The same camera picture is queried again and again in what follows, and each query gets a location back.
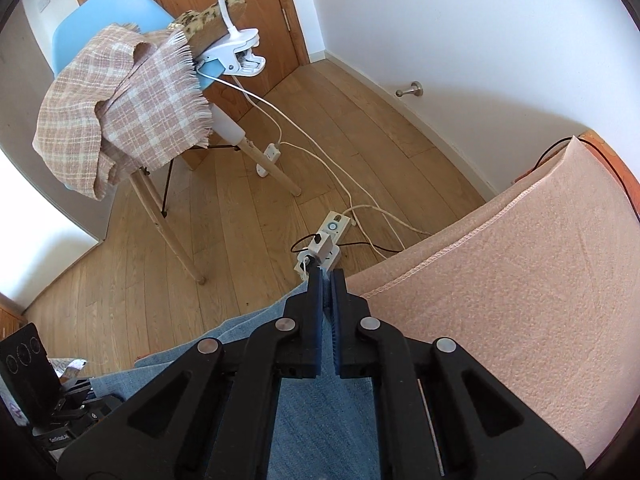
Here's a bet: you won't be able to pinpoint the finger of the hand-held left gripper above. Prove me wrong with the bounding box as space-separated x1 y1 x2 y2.
62 391 125 427

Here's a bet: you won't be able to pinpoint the wooden door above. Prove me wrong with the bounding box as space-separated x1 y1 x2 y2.
67 0 326 172

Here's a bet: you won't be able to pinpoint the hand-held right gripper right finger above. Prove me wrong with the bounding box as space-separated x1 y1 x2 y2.
330 267 586 480

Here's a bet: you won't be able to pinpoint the white lamp cable with switch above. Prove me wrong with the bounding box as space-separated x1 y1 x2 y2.
199 67 283 179

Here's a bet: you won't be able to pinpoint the white patterned cloth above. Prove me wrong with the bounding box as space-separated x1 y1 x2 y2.
47 356 89 392

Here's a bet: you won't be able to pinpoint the white power strip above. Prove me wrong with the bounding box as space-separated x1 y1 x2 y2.
293 211 355 279

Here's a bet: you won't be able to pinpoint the light blue chair wooden legs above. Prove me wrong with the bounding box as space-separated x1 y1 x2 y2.
50 0 303 286

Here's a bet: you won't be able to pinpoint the pink plaid fringed blanket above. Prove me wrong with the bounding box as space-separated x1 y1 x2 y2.
32 22 214 202

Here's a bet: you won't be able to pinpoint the thin black cable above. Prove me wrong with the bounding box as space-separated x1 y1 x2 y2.
289 232 403 261

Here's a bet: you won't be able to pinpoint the spotted furry slipper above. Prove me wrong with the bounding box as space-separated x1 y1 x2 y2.
169 0 248 55

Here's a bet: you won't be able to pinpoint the white clip lamp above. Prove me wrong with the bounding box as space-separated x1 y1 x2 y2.
194 0 267 78

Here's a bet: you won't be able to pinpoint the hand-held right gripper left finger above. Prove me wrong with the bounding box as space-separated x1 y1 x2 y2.
57 267 332 480

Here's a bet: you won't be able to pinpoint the cream power cable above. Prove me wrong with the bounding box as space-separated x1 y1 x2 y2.
277 141 433 242

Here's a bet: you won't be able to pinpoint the grey plug adapter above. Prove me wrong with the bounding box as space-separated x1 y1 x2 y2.
306 232 342 265

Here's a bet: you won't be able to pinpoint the blue denim pants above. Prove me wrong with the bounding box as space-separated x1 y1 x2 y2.
90 280 401 480

